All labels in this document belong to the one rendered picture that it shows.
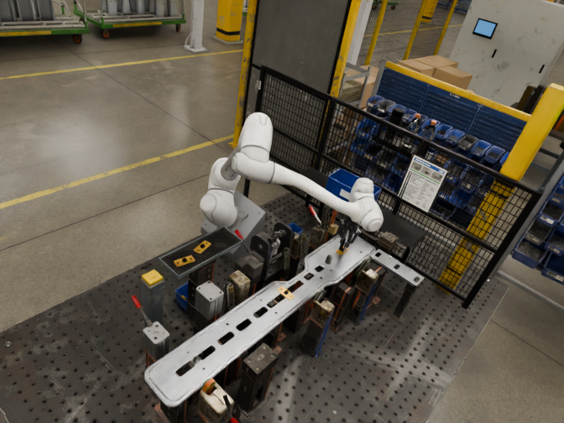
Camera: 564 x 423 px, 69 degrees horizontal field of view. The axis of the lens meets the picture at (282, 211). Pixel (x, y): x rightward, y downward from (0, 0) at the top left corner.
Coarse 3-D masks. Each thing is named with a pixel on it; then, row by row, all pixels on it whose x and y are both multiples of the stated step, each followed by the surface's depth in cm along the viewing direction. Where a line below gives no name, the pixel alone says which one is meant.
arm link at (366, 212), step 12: (276, 168) 182; (276, 180) 184; (288, 180) 186; (300, 180) 187; (312, 192) 186; (324, 192) 185; (336, 204) 183; (348, 204) 183; (360, 204) 184; (372, 204) 185; (360, 216) 183; (372, 216) 180; (372, 228) 182
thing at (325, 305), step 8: (320, 304) 183; (328, 304) 184; (312, 312) 188; (320, 312) 185; (328, 312) 181; (312, 320) 190; (320, 320) 187; (328, 320) 185; (312, 328) 193; (320, 328) 189; (304, 336) 199; (312, 336) 195; (320, 336) 194; (304, 344) 203; (312, 344) 197; (320, 344) 201; (312, 352) 199; (320, 352) 202
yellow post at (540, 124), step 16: (544, 96) 185; (560, 96) 181; (544, 112) 187; (560, 112) 186; (528, 128) 194; (544, 128) 189; (528, 144) 196; (512, 160) 203; (528, 160) 199; (512, 176) 206; (496, 192) 214; (512, 192) 213; (496, 208) 216; (480, 224) 225; (464, 240) 235; (448, 272) 249; (464, 272) 251
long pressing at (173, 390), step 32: (320, 256) 216; (352, 256) 221; (288, 288) 194; (320, 288) 198; (224, 320) 173; (256, 320) 176; (192, 352) 158; (224, 352) 160; (160, 384) 146; (192, 384) 148
